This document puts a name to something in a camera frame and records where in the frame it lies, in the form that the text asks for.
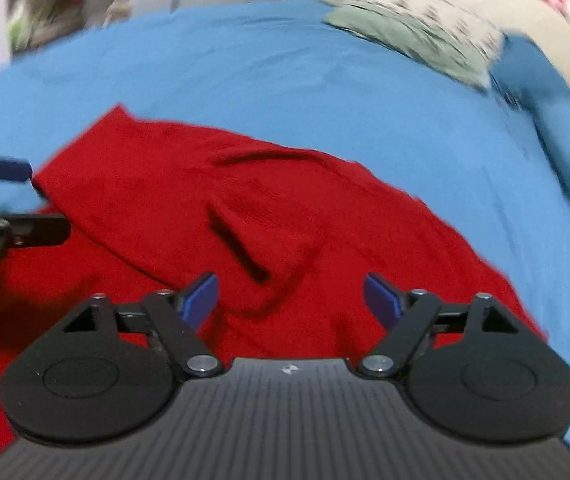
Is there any red knitted sweater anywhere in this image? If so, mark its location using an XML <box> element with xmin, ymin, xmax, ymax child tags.
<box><xmin>0</xmin><ymin>104</ymin><xmax>548</xmax><ymax>467</ymax></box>

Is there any cream floral blanket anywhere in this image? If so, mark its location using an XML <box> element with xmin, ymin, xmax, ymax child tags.
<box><xmin>415</xmin><ymin>0</ymin><xmax>570</xmax><ymax>116</ymax></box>

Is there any cluttered shelf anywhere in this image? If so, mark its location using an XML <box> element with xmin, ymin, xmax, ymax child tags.
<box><xmin>3</xmin><ymin>0</ymin><xmax>133</xmax><ymax>59</ymax></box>

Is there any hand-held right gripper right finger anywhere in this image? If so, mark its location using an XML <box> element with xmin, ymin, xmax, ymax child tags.
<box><xmin>357</xmin><ymin>273</ymin><xmax>520</xmax><ymax>379</ymax></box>

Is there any green patterned pillow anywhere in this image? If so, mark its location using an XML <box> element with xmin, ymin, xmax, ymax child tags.
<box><xmin>307</xmin><ymin>0</ymin><xmax>506</xmax><ymax>92</ymax></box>

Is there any blue bed sheet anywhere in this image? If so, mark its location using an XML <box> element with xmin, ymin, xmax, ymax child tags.
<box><xmin>0</xmin><ymin>0</ymin><xmax>570</xmax><ymax>467</ymax></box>

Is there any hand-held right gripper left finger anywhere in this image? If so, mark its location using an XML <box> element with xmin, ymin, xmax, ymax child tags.
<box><xmin>63</xmin><ymin>272</ymin><xmax>225</xmax><ymax>378</ymax></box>

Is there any blue pillow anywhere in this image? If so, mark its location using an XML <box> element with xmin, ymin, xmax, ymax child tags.
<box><xmin>491</xmin><ymin>33</ymin><xmax>570</xmax><ymax>256</ymax></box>

